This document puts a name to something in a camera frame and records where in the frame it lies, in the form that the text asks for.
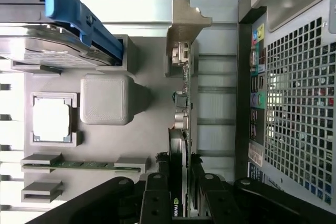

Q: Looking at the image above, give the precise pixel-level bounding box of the blue label sticker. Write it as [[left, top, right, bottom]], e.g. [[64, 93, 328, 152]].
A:
[[247, 162, 265, 183]]

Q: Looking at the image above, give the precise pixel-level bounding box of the beige barcode sticker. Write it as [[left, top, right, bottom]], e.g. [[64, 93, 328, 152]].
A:
[[248, 144, 265, 167]]

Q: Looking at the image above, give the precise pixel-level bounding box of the green RAM stick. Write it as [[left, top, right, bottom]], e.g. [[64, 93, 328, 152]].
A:
[[22, 161, 142, 169]]

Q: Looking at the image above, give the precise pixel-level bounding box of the grey 3D-printed base board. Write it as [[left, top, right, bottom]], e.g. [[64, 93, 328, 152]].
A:
[[10, 34, 201, 204]]

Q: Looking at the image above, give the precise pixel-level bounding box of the silver CPU chip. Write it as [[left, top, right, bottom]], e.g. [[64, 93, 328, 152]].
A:
[[33, 97, 74, 141]]

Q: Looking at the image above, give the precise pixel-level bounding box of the grey perforated PC case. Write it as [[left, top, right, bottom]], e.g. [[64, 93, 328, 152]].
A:
[[237, 0, 336, 209]]

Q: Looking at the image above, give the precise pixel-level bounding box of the hard disk with blue carrier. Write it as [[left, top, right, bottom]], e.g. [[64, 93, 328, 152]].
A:
[[0, 0, 124, 68]]

